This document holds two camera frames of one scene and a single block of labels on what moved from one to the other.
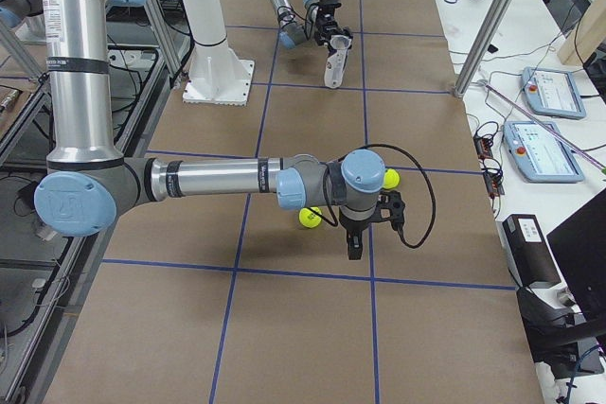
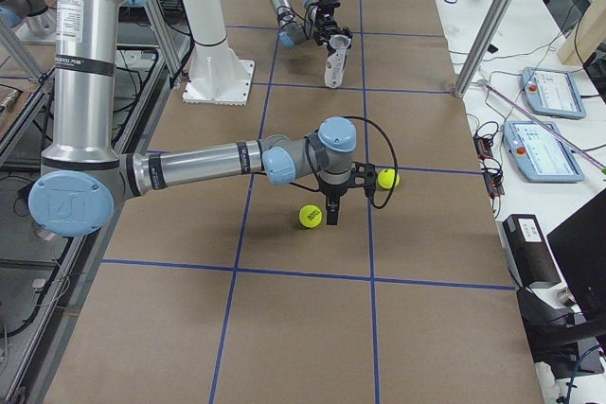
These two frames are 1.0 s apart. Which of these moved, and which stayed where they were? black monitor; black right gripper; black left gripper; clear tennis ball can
Moved: black right gripper
Stayed: black left gripper; clear tennis ball can; black monitor
